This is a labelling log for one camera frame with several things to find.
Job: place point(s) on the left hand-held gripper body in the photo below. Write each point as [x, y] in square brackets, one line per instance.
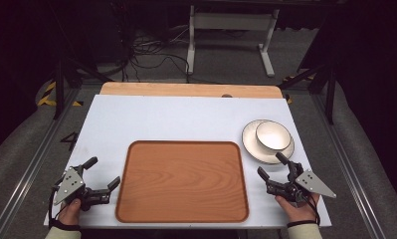
[70, 186]

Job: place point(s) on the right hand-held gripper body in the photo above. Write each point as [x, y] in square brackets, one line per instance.
[310, 184]

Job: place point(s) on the white bowl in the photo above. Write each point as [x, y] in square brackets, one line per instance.
[273, 136]

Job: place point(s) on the white plate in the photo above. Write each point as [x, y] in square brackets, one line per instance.
[250, 146]

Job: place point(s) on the wooden tray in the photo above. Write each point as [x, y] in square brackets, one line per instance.
[182, 182]

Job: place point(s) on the person's left hand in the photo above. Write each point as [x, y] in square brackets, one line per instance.
[70, 214]

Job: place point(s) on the person's right hand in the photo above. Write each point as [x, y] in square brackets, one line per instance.
[298, 214]

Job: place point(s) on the black tripod stand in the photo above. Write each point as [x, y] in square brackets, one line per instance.
[330, 96]
[59, 89]

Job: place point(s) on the yellow black floor tape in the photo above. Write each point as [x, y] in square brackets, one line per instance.
[289, 79]
[46, 96]

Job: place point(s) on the white board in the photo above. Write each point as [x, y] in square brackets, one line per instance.
[172, 116]

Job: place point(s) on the wooden table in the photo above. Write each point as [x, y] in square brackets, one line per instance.
[186, 90]

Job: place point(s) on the aluminium rail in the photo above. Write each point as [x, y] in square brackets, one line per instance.
[345, 156]
[30, 172]

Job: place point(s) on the white metal stand frame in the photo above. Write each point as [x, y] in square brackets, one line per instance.
[232, 21]

